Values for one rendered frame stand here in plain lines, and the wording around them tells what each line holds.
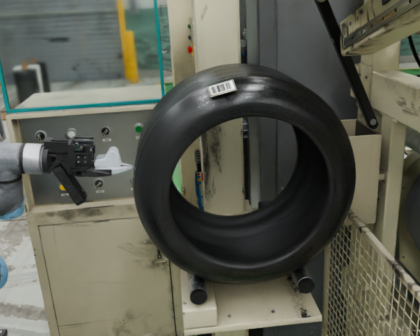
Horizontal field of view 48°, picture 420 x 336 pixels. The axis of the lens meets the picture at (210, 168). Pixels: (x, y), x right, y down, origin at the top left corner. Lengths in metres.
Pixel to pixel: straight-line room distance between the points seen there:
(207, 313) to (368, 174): 0.66
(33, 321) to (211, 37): 1.98
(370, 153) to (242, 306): 0.60
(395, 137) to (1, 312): 2.31
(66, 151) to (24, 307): 1.91
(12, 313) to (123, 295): 1.11
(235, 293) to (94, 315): 0.80
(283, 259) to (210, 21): 0.68
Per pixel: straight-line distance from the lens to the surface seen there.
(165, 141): 1.08
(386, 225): 1.67
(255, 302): 1.39
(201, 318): 1.29
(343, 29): 1.40
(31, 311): 2.97
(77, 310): 2.07
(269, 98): 1.08
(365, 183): 1.56
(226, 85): 1.07
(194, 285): 1.26
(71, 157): 1.19
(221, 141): 1.47
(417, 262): 2.11
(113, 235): 1.87
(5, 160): 1.22
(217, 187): 1.51
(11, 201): 1.26
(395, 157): 1.58
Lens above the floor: 1.62
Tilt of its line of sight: 20 degrees down
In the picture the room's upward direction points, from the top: 3 degrees counter-clockwise
